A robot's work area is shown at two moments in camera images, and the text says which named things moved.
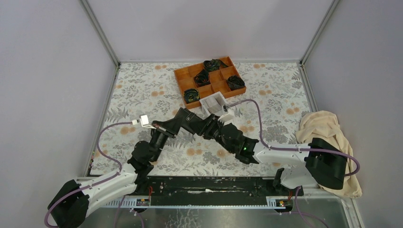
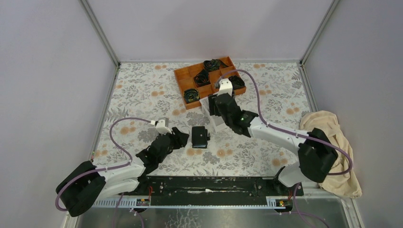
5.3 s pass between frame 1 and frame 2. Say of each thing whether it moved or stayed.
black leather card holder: moved
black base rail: stayed
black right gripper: moved
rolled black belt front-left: stayed
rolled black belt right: stayed
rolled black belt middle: stayed
